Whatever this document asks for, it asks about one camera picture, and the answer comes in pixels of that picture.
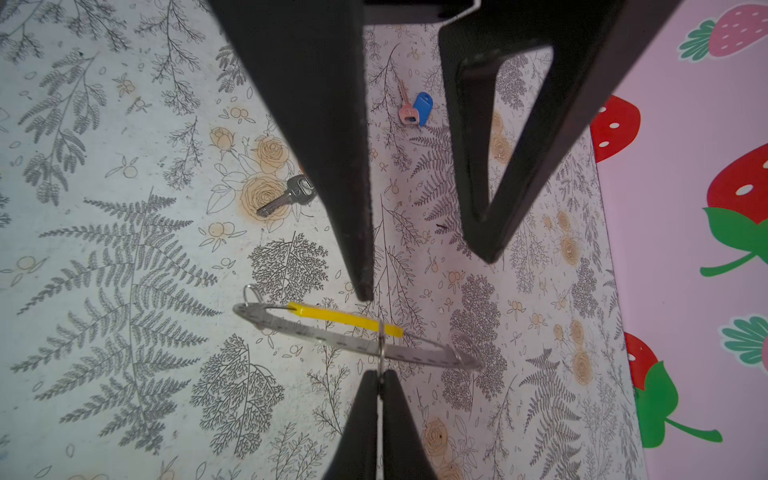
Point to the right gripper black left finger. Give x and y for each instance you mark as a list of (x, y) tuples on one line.
[(356, 454)]

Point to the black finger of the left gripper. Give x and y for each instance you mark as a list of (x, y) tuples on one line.
[(594, 45), (306, 61)]

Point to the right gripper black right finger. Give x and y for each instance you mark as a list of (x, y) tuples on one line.
[(404, 456)]

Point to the key with blue tag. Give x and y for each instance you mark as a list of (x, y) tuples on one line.
[(414, 113)]

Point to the grey keyring loop yellow tag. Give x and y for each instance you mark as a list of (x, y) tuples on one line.
[(355, 333)]

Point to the key with red tag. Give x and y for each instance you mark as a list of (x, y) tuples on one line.
[(299, 190)]

